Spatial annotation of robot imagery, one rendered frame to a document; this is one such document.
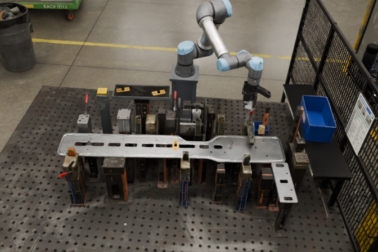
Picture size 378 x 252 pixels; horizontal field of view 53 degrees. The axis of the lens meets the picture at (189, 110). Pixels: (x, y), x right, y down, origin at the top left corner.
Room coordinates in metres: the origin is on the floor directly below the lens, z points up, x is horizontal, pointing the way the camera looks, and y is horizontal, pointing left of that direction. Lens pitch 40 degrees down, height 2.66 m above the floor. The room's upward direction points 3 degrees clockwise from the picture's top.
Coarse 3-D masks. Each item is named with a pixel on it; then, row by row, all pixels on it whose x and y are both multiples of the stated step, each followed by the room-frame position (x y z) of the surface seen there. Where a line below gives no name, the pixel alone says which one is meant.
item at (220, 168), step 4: (220, 164) 1.52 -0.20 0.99; (220, 168) 1.49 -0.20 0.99; (216, 172) 1.51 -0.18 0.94; (220, 172) 1.46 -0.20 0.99; (224, 172) 1.46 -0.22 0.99; (216, 176) 1.48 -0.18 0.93; (220, 176) 1.46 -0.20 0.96; (216, 180) 1.48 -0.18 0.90; (220, 180) 1.46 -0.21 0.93; (216, 184) 1.46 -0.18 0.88; (220, 184) 1.46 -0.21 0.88; (216, 188) 1.47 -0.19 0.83; (220, 188) 1.47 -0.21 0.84; (216, 192) 1.47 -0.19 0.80; (220, 192) 1.47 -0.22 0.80; (212, 196) 1.51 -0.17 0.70; (216, 196) 1.46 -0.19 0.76; (220, 196) 1.46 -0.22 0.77; (216, 200) 1.46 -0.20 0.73; (220, 200) 1.46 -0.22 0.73
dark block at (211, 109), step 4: (208, 108) 1.89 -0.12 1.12; (212, 108) 1.89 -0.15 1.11; (208, 112) 1.84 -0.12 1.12; (212, 112) 1.84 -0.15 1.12; (208, 116) 1.84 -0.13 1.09; (212, 116) 1.84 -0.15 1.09; (208, 120) 1.84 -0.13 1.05; (212, 120) 1.85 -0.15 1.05; (208, 124) 1.84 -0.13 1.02; (212, 124) 1.85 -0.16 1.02; (208, 128) 1.84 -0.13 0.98; (212, 128) 1.85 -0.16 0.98; (208, 132) 1.84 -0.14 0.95; (212, 132) 1.85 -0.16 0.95; (208, 136) 1.84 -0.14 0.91; (212, 136) 1.85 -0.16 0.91; (208, 140) 1.84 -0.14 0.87
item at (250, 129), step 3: (246, 123) 1.81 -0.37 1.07; (246, 126) 1.80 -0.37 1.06; (249, 126) 1.78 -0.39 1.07; (252, 126) 1.78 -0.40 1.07; (249, 129) 1.75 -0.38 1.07; (252, 129) 1.75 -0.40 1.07; (249, 132) 1.73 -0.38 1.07; (252, 132) 1.73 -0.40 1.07; (249, 135) 1.70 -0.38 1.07; (252, 135) 1.70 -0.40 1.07; (249, 138) 1.67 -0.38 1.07; (252, 138) 1.66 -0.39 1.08; (249, 141) 1.66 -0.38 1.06; (252, 141) 1.65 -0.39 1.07; (249, 144) 1.66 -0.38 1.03; (252, 144) 1.66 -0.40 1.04
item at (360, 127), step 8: (360, 96) 1.68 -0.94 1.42; (360, 104) 1.65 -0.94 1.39; (368, 104) 1.58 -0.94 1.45; (352, 112) 1.69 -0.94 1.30; (360, 112) 1.62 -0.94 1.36; (368, 112) 1.55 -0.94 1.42; (352, 120) 1.66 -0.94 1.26; (360, 120) 1.59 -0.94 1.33; (368, 120) 1.52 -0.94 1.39; (352, 128) 1.63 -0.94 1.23; (360, 128) 1.56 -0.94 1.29; (368, 128) 1.49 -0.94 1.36; (352, 136) 1.60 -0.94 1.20; (360, 136) 1.53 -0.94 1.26; (352, 144) 1.57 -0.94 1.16; (360, 144) 1.50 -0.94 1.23
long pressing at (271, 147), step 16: (64, 144) 1.62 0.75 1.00; (192, 144) 1.67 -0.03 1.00; (208, 144) 1.68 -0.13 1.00; (224, 144) 1.69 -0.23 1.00; (240, 144) 1.69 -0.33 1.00; (256, 144) 1.70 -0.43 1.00; (272, 144) 1.71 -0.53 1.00; (224, 160) 1.55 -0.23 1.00; (240, 160) 1.56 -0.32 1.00; (256, 160) 1.56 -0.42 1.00; (272, 160) 1.57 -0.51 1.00
